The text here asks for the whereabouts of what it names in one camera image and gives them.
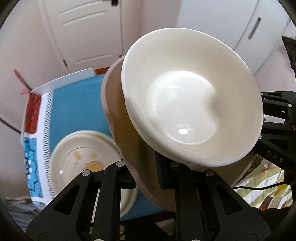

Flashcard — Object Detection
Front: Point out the white duck cartoon plate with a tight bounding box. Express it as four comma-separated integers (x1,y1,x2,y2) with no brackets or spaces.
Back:
49,129,139,218

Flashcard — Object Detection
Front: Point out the beige square plastic bowl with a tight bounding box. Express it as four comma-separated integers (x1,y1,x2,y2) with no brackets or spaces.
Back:
100,55,258,212

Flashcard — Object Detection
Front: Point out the white ceramic bowl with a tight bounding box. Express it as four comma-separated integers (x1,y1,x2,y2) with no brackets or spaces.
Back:
121,28,263,167

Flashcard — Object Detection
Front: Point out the green striped bedding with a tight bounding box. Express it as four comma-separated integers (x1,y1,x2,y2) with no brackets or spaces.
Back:
234,156,293,210

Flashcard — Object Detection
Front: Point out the teal patterned tablecloth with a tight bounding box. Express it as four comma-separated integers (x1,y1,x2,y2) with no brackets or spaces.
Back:
20,74,167,222

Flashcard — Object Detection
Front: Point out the white wardrobe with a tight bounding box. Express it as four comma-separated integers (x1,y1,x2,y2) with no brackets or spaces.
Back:
177,0,290,73

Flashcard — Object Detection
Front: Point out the white folding table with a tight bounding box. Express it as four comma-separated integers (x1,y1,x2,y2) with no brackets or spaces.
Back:
30,68,96,95

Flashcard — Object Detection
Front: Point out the white entrance door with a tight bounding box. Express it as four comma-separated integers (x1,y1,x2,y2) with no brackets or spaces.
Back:
38,0,142,74

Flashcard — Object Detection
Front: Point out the black door handle lock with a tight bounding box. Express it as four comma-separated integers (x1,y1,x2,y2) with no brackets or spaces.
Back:
111,0,118,6

